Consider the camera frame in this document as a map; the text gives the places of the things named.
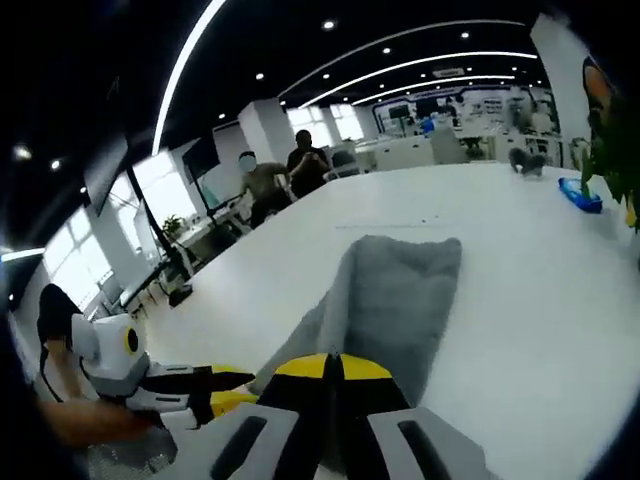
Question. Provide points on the grey towel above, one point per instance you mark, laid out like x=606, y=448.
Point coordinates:
x=400, y=300

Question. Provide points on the person's left hand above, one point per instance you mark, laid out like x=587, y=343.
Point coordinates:
x=90, y=422

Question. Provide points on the person's grey clothing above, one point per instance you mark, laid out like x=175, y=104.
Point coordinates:
x=130, y=455

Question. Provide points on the person's dark sleeve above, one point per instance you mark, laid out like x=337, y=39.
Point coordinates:
x=55, y=312

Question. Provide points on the small black box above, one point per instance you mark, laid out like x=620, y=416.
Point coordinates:
x=181, y=296

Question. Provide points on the black stand pole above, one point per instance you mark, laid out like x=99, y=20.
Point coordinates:
x=160, y=225

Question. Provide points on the small potted plant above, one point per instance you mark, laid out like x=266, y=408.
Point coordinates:
x=172, y=225

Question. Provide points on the large dark display screen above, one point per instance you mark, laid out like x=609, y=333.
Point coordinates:
x=105, y=177

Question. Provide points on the dark screen on stand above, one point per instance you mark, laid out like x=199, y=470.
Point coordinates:
x=200, y=159

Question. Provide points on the grey office chair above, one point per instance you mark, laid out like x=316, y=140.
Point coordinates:
x=345, y=164

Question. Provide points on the blue tray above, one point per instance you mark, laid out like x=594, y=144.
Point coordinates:
x=580, y=196

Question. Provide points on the small grey crumpled object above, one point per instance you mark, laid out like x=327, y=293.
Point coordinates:
x=527, y=164

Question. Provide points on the light office chair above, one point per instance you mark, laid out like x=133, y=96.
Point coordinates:
x=449, y=145

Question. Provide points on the small yellow object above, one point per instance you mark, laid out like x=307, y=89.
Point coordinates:
x=631, y=215

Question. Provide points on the green potted plant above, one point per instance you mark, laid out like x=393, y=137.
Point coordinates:
x=617, y=165

